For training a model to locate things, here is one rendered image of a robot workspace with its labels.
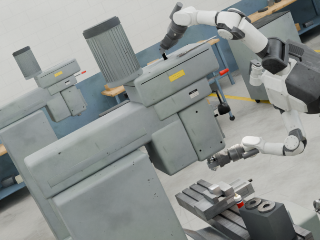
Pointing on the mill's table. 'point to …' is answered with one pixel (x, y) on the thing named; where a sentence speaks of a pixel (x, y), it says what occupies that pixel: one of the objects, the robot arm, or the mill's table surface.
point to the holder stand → (267, 220)
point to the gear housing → (182, 99)
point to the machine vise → (206, 212)
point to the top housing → (172, 74)
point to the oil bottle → (238, 201)
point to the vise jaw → (225, 188)
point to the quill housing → (202, 129)
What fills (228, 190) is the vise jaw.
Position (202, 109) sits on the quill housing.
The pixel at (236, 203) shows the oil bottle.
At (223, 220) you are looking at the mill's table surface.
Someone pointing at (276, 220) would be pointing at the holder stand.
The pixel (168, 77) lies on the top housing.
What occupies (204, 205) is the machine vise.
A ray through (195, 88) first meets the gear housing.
